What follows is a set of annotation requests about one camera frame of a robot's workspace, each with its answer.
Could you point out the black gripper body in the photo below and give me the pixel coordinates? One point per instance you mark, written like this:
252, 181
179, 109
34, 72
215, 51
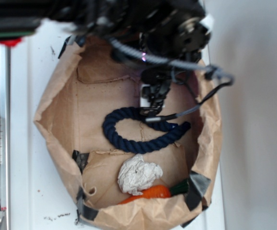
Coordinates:
156, 85

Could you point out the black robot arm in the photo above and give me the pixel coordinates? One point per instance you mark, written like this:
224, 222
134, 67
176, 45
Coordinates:
167, 34

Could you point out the brown paper bag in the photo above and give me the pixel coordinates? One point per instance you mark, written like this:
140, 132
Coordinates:
86, 86

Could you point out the crumpled white paper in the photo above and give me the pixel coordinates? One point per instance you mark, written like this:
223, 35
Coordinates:
136, 175

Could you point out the orange plastic carrot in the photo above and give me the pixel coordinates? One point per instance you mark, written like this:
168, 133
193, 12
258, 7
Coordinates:
160, 191

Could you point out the aluminium frame rail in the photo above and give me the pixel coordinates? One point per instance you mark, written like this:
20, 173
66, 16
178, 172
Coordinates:
5, 133

